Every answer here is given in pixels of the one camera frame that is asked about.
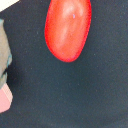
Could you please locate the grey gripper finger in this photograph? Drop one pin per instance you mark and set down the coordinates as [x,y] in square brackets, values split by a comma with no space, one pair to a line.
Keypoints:
[5,60]

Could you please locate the red tomato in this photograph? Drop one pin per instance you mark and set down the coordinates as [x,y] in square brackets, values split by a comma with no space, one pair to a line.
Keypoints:
[67,26]

